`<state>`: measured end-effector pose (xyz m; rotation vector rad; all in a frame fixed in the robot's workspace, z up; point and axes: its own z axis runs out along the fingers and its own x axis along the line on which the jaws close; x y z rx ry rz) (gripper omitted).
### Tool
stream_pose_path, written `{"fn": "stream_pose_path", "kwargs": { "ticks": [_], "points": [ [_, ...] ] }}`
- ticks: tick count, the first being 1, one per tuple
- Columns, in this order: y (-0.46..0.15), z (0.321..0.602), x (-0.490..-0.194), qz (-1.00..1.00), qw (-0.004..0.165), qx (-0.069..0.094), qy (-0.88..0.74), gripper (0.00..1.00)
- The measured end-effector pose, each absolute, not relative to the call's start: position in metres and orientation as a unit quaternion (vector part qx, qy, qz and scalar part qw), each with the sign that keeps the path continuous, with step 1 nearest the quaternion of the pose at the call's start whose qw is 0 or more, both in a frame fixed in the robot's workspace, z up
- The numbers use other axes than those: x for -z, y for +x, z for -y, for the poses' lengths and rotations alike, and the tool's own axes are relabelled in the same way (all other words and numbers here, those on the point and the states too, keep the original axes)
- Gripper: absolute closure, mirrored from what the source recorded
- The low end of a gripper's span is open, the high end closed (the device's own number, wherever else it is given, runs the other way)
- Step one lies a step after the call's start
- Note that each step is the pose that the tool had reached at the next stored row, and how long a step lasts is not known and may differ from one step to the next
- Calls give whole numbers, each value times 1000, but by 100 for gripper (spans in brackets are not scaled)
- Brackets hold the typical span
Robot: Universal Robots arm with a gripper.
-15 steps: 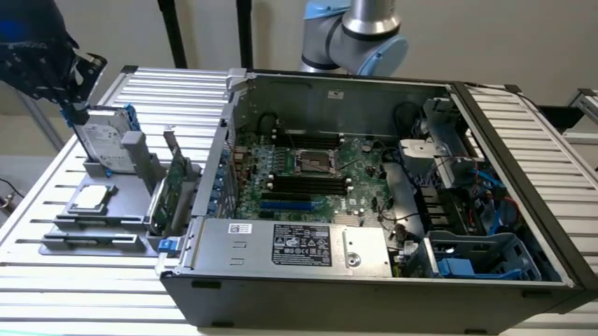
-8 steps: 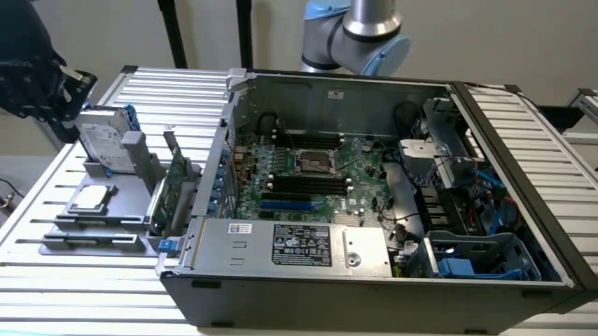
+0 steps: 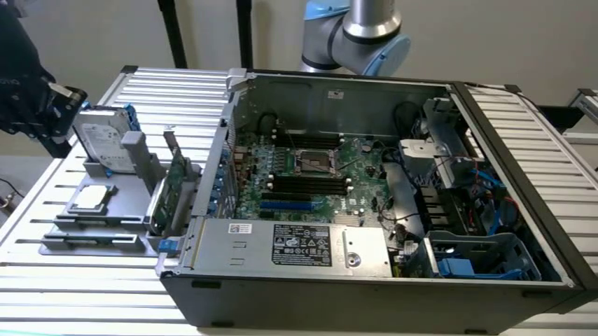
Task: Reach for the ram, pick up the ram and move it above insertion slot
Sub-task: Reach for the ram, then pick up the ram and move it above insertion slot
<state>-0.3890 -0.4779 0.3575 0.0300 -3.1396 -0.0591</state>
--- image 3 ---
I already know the small silver heatsink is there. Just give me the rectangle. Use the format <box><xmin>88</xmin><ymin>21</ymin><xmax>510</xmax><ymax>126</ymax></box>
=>
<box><xmin>331</xmin><ymin>214</ymin><xmax>366</xmax><ymax>228</ymax></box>

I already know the CPU socket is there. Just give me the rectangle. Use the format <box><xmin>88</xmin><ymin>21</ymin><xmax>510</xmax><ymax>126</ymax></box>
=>
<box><xmin>290</xmin><ymin>148</ymin><xmax>342</xmax><ymax>176</ymax></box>

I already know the grey parts rack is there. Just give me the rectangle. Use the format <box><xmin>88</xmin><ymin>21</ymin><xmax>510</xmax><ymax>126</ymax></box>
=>
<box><xmin>39</xmin><ymin>101</ymin><xmax>207</xmax><ymax>259</ymax></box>

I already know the black RAM slot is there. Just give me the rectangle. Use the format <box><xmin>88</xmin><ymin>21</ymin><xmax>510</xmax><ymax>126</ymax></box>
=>
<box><xmin>270</xmin><ymin>188</ymin><xmax>354</xmax><ymax>195</ymax></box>
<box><xmin>271</xmin><ymin>174</ymin><xmax>351</xmax><ymax>181</ymax></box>
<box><xmin>274</xmin><ymin>143</ymin><xmax>344</xmax><ymax>149</ymax></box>
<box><xmin>274</xmin><ymin>139</ymin><xmax>343</xmax><ymax>145</ymax></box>
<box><xmin>275</xmin><ymin>134</ymin><xmax>342</xmax><ymax>141</ymax></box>
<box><xmin>270</xmin><ymin>183</ymin><xmax>352</xmax><ymax>190</ymax></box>
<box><xmin>271</xmin><ymin>179</ymin><xmax>351</xmax><ymax>186</ymax></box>
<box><xmin>275</xmin><ymin>130</ymin><xmax>342</xmax><ymax>137</ymax></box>

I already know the thin black cable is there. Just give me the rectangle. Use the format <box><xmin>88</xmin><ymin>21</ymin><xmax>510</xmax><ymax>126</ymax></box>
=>
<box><xmin>465</xmin><ymin>80</ymin><xmax>546</xmax><ymax>112</ymax></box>

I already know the green graphics card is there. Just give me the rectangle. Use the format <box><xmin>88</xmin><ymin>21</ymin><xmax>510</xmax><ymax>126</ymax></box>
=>
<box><xmin>148</xmin><ymin>129</ymin><xmax>194</xmax><ymax>236</ymax></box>

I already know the black stand pole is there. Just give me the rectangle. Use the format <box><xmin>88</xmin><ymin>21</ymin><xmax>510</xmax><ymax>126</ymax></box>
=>
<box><xmin>235</xmin><ymin>0</ymin><xmax>256</xmax><ymax>69</ymax></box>
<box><xmin>155</xmin><ymin>0</ymin><xmax>188</xmax><ymax>69</ymax></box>

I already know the silver air duct panel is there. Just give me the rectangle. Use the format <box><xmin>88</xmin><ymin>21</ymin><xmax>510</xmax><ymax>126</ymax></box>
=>
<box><xmin>382</xmin><ymin>161</ymin><xmax>424</xmax><ymax>227</ymax></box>

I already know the silver hard disk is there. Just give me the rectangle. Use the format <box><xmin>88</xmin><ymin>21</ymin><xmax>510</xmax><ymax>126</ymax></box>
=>
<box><xmin>73</xmin><ymin>103</ymin><xmax>141</xmax><ymax>175</ymax></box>

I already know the black fan shroud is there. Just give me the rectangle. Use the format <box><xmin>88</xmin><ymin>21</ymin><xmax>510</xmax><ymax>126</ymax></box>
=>
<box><xmin>414</xmin><ymin>184</ymin><xmax>475</xmax><ymax>236</ymax></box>

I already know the black expansion slot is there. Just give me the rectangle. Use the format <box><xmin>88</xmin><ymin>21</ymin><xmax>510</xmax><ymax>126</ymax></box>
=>
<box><xmin>260</xmin><ymin>194</ymin><xmax>314</xmax><ymax>203</ymax></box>

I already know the blue case latch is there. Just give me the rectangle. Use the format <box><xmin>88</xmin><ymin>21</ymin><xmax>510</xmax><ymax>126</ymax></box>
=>
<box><xmin>158</xmin><ymin>237</ymin><xmax>183</xmax><ymax>253</ymax></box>

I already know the blue wire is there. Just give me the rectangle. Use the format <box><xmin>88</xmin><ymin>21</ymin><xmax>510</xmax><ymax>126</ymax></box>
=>
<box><xmin>469</xmin><ymin>167</ymin><xmax>521</xmax><ymax>236</ymax></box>

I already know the green motherboard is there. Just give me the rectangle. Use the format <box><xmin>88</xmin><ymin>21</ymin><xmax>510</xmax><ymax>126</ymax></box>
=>
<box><xmin>227</xmin><ymin>134</ymin><xmax>400</xmax><ymax>230</ymax></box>

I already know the silver metal drive cage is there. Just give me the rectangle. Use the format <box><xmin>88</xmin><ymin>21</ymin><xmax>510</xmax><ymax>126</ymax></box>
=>
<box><xmin>396</xmin><ymin>97</ymin><xmax>475</xmax><ymax>188</ymax></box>

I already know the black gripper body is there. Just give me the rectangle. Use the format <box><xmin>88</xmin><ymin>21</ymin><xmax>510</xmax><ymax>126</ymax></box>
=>
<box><xmin>0</xmin><ymin>13</ymin><xmax>57</xmax><ymax>136</ymax></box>

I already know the green RAM stick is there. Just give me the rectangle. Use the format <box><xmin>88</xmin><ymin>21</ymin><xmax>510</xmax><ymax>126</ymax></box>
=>
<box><xmin>64</xmin><ymin>218</ymin><xmax>132</xmax><ymax>225</ymax></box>
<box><xmin>55</xmin><ymin>237</ymin><xmax>129</xmax><ymax>245</ymax></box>

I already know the silver power supply unit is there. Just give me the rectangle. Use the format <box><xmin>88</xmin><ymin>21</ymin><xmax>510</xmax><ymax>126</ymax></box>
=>
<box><xmin>176</xmin><ymin>217</ymin><xmax>394</xmax><ymax>279</ymax></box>

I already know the open black PC case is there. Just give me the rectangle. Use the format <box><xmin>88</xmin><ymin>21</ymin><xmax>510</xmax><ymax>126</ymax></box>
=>
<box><xmin>156</xmin><ymin>68</ymin><xmax>598</xmax><ymax>330</ymax></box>

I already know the black wire with plug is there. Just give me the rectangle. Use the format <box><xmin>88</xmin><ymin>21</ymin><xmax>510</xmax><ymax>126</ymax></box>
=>
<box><xmin>0</xmin><ymin>177</ymin><xmax>27</xmax><ymax>211</ymax></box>

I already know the blue expansion slot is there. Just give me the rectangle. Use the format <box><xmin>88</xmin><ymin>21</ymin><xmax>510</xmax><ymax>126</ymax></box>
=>
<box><xmin>259</xmin><ymin>200</ymin><xmax>314</xmax><ymax>211</ymax></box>

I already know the short black looped cable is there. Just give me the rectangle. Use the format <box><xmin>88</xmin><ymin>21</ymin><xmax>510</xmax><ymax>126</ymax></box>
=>
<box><xmin>258</xmin><ymin>111</ymin><xmax>278</xmax><ymax>138</ymax></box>

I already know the blue-grey plastic disk bay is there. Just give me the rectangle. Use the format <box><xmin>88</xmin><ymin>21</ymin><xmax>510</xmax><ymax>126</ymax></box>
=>
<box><xmin>404</xmin><ymin>229</ymin><xmax>547</xmax><ymax>281</ymax></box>

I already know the black stand foot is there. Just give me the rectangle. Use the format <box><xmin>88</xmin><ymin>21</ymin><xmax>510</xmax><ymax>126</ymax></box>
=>
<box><xmin>36</xmin><ymin>132</ymin><xmax>75</xmax><ymax>159</ymax></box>

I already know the red wire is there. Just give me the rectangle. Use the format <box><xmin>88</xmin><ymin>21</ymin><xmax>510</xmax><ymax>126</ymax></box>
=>
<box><xmin>465</xmin><ymin>157</ymin><xmax>521</xmax><ymax>215</ymax></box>

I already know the silver CPU chip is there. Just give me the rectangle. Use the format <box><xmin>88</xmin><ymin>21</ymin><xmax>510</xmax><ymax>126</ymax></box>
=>
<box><xmin>68</xmin><ymin>184</ymin><xmax>119</xmax><ymax>213</ymax></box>

